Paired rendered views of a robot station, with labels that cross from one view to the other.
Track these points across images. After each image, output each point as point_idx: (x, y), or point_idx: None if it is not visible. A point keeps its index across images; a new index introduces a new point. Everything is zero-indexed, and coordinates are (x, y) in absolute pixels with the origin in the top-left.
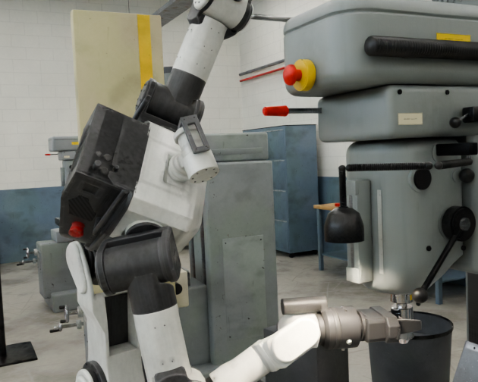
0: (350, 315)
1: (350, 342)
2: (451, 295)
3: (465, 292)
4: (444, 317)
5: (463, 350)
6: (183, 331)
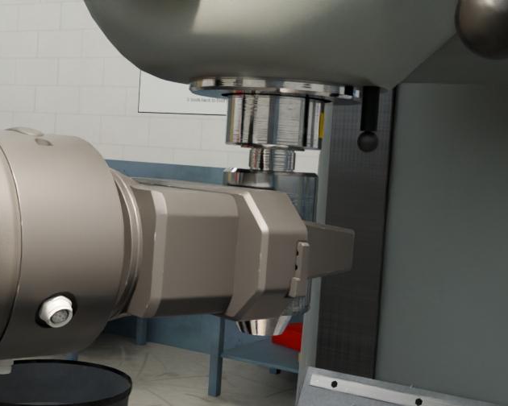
0: (72, 165)
1: (65, 312)
2: (91, 348)
3: (112, 343)
4: (112, 369)
5: (301, 394)
6: None
